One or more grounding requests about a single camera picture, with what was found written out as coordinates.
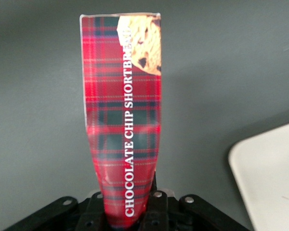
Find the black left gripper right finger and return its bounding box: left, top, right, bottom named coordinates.
left=141, top=170, right=170, bottom=231

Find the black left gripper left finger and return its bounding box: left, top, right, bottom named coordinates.
left=83, top=192, right=106, bottom=231

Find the red tartan shortbread cookie box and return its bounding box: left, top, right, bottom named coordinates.
left=79, top=12, right=162, bottom=229

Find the white plastic tray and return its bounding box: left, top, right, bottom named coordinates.
left=228, top=119, right=289, bottom=231

